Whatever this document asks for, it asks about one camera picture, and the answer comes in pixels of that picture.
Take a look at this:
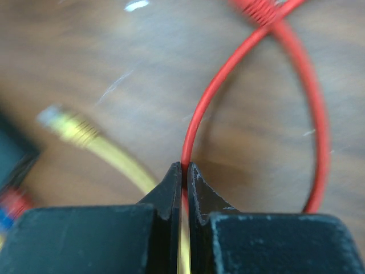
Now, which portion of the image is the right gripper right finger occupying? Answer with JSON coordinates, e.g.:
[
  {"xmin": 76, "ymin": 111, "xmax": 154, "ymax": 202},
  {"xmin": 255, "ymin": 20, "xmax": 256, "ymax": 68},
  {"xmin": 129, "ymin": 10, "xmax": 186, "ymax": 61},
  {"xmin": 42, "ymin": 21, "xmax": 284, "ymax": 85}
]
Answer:
[{"xmin": 186, "ymin": 163, "xmax": 364, "ymax": 273}]

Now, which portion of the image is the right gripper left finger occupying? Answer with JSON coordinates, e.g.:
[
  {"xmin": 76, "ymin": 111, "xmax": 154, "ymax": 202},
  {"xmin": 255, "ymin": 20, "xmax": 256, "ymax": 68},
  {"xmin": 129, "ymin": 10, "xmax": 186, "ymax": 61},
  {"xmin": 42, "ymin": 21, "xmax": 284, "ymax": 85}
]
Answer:
[{"xmin": 1, "ymin": 162, "xmax": 182, "ymax": 273}]

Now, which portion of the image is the black network switch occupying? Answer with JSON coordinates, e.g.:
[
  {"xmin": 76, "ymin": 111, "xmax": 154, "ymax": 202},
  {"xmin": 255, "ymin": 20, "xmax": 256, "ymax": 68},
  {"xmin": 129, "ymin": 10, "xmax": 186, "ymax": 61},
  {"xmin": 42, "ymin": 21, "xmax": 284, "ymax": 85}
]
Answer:
[{"xmin": 1, "ymin": 112, "xmax": 40, "ymax": 190}]

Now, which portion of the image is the yellow ethernet cable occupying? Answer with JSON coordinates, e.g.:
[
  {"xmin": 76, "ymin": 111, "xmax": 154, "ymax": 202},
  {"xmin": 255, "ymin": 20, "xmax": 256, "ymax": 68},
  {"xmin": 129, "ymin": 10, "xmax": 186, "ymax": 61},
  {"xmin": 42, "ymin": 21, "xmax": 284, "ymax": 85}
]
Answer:
[{"xmin": 36, "ymin": 104, "xmax": 191, "ymax": 274}]

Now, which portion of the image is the red ethernet cable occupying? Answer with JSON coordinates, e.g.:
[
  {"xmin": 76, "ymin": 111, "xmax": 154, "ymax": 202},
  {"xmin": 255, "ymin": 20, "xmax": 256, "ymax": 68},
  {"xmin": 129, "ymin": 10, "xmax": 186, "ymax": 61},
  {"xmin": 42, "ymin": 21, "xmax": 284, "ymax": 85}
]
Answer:
[
  {"xmin": 0, "ymin": 188, "xmax": 35, "ymax": 217},
  {"xmin": 181, "ymin": 0, "xmax": 331, "ymax": 220}
]

